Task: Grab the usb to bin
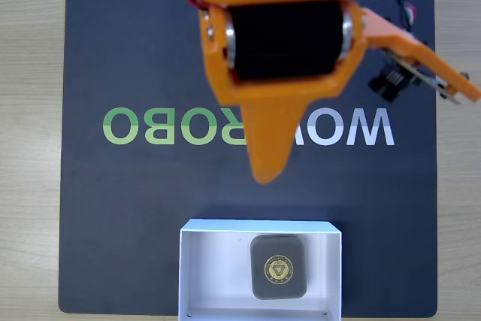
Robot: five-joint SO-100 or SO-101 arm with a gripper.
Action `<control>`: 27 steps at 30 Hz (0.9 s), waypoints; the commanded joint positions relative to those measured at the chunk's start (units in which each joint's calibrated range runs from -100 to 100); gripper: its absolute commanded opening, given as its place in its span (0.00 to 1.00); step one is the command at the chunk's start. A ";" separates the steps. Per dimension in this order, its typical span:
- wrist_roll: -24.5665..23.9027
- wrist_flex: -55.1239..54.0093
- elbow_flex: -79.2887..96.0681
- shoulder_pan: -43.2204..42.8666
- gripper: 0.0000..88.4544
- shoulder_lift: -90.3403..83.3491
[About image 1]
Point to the grey square usb device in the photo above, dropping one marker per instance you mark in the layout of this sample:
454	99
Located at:
278	253

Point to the white open cardboard box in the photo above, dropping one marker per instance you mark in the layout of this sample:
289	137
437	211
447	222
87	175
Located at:
214	279

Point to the dark mat with WOWROBO print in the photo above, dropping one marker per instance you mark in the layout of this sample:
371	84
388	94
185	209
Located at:
112	54

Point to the black camera module with board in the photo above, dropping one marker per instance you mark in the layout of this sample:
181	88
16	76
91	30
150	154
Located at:
389	80

